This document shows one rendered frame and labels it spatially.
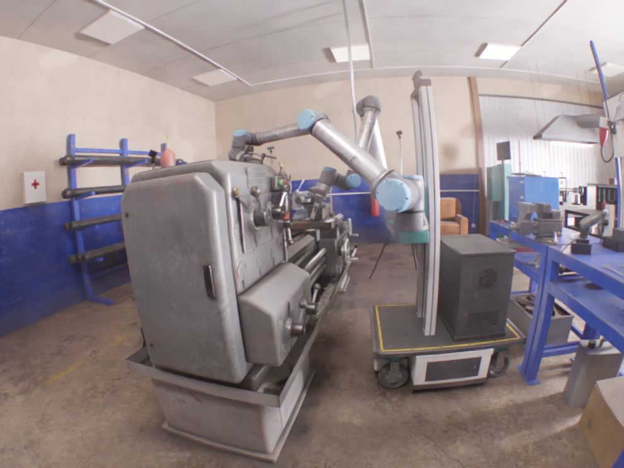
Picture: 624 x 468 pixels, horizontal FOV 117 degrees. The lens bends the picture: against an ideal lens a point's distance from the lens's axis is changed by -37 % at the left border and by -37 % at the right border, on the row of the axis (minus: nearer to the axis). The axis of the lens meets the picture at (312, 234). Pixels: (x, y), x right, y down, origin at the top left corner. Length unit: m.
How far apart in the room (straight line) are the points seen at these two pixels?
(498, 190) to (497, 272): 4.10
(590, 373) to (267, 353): 1.67
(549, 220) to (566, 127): 4.36
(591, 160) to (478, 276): 6.57
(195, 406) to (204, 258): 0.79
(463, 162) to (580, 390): 5.26
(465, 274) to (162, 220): 1.44
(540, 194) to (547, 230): 0.74
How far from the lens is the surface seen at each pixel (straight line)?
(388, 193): 1.33
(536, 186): 2.64
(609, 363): 1.96
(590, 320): 1.55
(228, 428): 1.53
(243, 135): 1.99
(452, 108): 6.58
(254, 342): 1.19
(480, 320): 1.84
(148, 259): 1.20
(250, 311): 1.13
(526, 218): 1.90
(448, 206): 5.95
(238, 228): 1.11
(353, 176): 1.88
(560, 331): 2.51
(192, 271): 1.07
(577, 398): 2.02
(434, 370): 1.82
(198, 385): 1.39
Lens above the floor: 1.22
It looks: 9 degrees down
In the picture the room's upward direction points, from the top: 3 degrees counter-clockwise
